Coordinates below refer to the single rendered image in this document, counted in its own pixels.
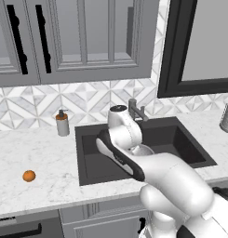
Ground grey wide wall cupboard door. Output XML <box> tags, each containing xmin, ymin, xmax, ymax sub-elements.
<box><xmin>24</xmin><ymin>0</ymin><xmax>161</xmax><ymax>86</ymax></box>

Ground grey narrow wall cupboard door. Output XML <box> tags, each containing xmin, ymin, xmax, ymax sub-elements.
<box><xmin>0</xmin><ymin>0</ymin><xmax>42</xmax><ymax>89</ymax></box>

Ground orange tangerine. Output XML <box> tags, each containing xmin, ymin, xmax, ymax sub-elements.
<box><xmin>21</xmin><ymin>169</ymin><xmax>37</xmax><ymax>183</ymax></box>

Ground black dishwasher handle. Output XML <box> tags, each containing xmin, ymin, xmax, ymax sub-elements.
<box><xmin>0</xmin><ymin>222</ymin><xmax>43</xmax><ymax>238</ymax></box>

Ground dark grey sink basin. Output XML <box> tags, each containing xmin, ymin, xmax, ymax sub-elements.
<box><xmin>74</xmin><ymin>115</ymin><xmax>219</xmax><ymax>187</ymax></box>

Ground grey base cupboard door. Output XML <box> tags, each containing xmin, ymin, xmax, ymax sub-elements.
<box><xmin>60</xmin><ymin>210</ymin><xmax>152</xmax><ymax>238</ymax></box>

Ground grey false drawer front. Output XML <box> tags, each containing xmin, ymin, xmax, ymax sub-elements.
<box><xmin>59</xmin><ymin>195</ymin><xmax>145</xmax><ymax>219</ymax></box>

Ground black framed window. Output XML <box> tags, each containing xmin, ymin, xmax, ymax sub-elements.
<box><xmin>156</xmin><ymin>0</ymin><xmax>228</xmax><ymax>99</ymax></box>

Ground soap dispenser with orange top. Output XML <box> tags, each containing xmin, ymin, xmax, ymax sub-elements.
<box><xmin>55</xmin><ymin>109</ymin><xmax>71</xmax><ymax>138</ymax></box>

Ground black base cupboard handle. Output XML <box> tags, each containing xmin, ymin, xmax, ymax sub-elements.
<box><xmin>138</xmin><ymin>217</ymin><xmax>147</xmax><ymax>234</ymax></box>

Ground black wall cupboard handle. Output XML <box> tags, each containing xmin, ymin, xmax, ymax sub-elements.
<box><xmin>6</xmin><ymin>4</ymin><xmax>29</xmax><ymax>75</ymax></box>
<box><xmin>34</xmin><ymin>4</ymin><xmax>53</xmax><ymax>74</ymax></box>

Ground grey sink faucet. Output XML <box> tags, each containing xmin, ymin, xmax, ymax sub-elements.
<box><xmin>127</xmin><ymin>98</ymin><xmax>150</xmax><ymax>123</ymax></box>

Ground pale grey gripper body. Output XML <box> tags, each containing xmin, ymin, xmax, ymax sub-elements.
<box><xmin>131</xmin><ymin>142</ymin><xmax>155</xmax><ymax>157</ymax></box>

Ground dark grey dishwasher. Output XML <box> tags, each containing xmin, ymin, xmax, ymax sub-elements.
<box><xmin>0</xmin><ymin>209</ymin><xmax>65</xmax><ymax>238</ymax></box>

